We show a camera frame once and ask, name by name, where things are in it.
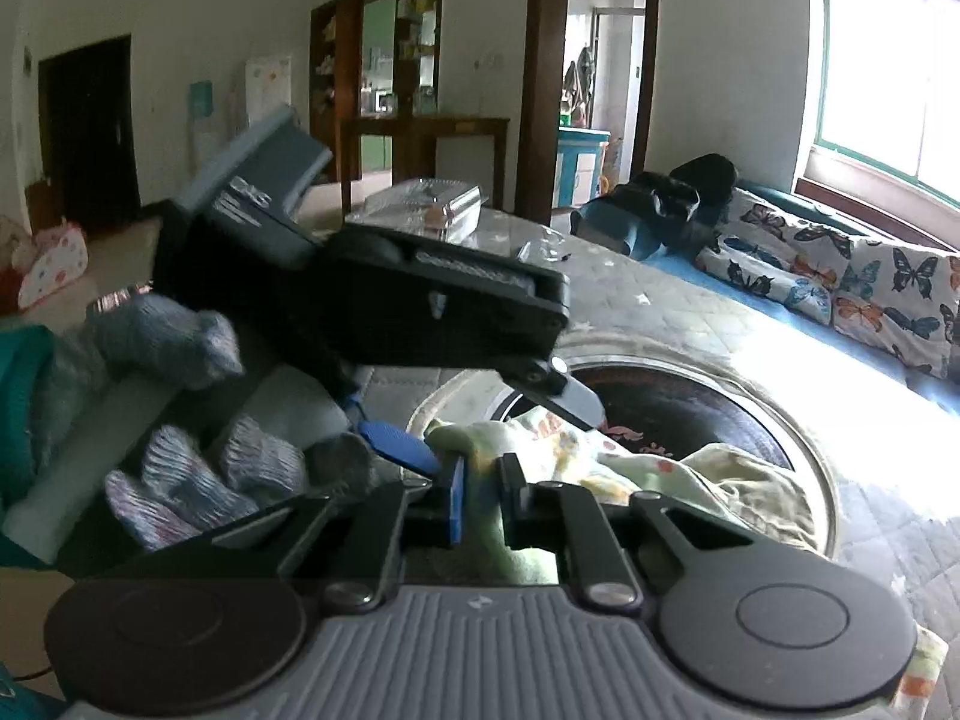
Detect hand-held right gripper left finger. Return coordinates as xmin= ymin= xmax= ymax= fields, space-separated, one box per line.
xmin=214 ymin=457 xmax=467 ymax=612

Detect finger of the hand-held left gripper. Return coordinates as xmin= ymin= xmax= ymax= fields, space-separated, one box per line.
xmin=357 ymin=418 xmax=441 ymax=481
xmin=516 ymin=356 xmax=605 ymax=434

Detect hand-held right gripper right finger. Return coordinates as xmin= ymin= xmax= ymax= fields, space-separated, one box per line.
xmin=496 ymin=454 xmax=755 ymax=612

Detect hanging clothes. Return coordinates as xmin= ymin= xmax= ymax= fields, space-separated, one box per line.
xmin=562 ymin=45 xmax=598 ymax=128

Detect person's left hand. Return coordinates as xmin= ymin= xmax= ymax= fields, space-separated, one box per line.
xmin=43 ymin=291 xmax=383 ymax=553

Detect round inset table burner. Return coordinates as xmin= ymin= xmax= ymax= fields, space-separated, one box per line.
xmin=409 ymin=349 xmax=837 ymax=563

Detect clear plastic clamshell container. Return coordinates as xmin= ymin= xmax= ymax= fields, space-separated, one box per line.
xmin=349 ymin=178 xmax=485 ymax=241

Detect small clear plastic tray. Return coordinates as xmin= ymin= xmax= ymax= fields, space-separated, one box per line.
xmin=516 ymin=234 xmax=577 ymax=265

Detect grey quilted star tablecloth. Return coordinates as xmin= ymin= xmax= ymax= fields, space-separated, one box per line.
xmin=300 ymin=206 xmax=960 ymax=720

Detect dark wooden side table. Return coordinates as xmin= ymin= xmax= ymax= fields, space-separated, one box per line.
xmin=339 ymin=116 xmax=511 ymax=215

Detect blue and white cabinet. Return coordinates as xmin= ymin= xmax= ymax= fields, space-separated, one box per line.
xmin=556 ymin=127 xmax=612 ymax=207

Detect black bag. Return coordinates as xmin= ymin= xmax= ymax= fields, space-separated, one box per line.
xmin=592 ymin=154 xmax=740 ymax=256

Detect dark wooden display cabinet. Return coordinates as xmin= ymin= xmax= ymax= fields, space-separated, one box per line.
xmin=309 ymin=0 xmax=445 ymax=181

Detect white refrigerator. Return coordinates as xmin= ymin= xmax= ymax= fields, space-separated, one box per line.
xmin=244 ymin=54 xmax=295 ymax=132

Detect teal sofa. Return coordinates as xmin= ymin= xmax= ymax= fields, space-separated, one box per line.
xmin=570 ymin=176 xmax=960 ymax=415

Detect water dispenser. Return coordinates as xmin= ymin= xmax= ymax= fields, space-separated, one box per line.
xmin=187 ymin=81 xmax=226 ymax=173

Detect butterfly print sofa cover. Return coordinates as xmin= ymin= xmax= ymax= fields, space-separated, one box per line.
xmin=694 ymin=187 xmax=960 ymax=383

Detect white polka dot bag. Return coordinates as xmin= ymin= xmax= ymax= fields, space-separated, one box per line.
xmin=16 ymin=217 xmax=89 ymax=308

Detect dark door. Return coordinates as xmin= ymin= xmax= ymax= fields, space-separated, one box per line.
xmin=39 ymin=34 xmax=142 ymax=226

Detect green framed window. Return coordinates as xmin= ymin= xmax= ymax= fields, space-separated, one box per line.
xmin=795 ymin=0 xmax=960 ymax=203

